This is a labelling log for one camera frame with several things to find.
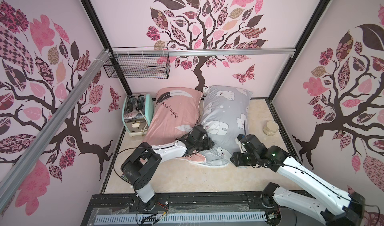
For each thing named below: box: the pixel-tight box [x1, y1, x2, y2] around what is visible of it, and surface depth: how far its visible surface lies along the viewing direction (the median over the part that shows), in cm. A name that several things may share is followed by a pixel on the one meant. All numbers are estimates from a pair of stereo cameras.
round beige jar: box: [262, 120, 279, 137], surface depth 100 cm
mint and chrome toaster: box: [122, 93, 154, 137], surface depth 94 cm
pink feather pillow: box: [143, 87, 206, 163], surface depth 93 cm
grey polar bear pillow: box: [189, 85, 253, 167], surface depth 90 cm
